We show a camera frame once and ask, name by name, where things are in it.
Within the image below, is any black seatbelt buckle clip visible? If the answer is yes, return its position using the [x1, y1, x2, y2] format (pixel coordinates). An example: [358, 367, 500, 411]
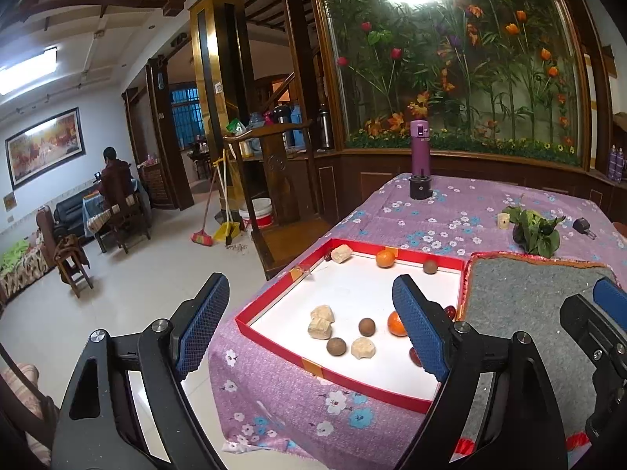
[573, 217, 596, 240]

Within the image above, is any black bottle base holder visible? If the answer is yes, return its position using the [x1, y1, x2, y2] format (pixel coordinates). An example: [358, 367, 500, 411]
[409, 175, 433, 201]

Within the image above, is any seated person in background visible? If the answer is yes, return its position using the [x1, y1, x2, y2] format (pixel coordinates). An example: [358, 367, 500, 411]
[98, 146, 135, 209]

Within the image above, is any yellow dustpan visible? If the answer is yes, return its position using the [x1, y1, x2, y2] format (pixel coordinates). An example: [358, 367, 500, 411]
[214, 151, 241, 247]

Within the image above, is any wooden chair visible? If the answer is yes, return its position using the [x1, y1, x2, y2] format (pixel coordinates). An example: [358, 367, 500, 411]
[53, 235, 94, 297]

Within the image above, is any ceiling fluorescent light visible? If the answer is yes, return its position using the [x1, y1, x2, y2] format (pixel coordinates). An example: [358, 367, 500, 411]
[0, 48, 57, 96]

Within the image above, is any beige sugarcane chunk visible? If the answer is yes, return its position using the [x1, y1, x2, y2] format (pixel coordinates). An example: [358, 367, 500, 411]
[496, 212, 510, 229]

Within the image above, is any white bucket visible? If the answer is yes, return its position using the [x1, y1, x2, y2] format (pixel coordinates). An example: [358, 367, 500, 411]
[238, 197, 274, 230]

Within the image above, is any framed landscape painting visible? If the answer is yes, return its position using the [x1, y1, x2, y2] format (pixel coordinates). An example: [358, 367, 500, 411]
[5, 107, 86, 189]

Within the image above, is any beige chunk at tray corner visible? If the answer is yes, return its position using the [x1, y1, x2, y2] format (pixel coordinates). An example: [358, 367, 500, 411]
[330, 244, 353, 263]

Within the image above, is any purple floral tablecloth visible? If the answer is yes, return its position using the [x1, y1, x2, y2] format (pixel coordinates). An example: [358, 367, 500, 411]
[208, 174, 626, 469]

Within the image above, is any red broom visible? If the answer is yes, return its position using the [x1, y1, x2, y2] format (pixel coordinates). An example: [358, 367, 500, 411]
[190, 169, 218, 247]

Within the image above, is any floral mural glass panel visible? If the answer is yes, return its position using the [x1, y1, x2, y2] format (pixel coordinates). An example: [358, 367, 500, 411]
[323, 0, 582, 166]

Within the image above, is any brown round fruit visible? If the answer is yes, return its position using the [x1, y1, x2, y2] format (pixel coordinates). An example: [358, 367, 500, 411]
[423, 259, 439, 275]

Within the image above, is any purple thermos bottle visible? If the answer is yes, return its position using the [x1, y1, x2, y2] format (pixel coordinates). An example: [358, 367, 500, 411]
[409, 120, 430, 176]

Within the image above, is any green leafy bok choy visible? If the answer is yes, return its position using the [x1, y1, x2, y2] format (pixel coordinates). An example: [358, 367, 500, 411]
[503, 206, 565, 259]

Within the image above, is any orange mandarin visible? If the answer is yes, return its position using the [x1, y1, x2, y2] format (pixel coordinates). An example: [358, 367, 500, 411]
[387, 311, 407, 337]
[375, 249, 395, 268]

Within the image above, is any red rimmed white tray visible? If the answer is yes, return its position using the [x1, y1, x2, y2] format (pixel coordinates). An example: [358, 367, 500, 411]
[236, 238, 466, 414]

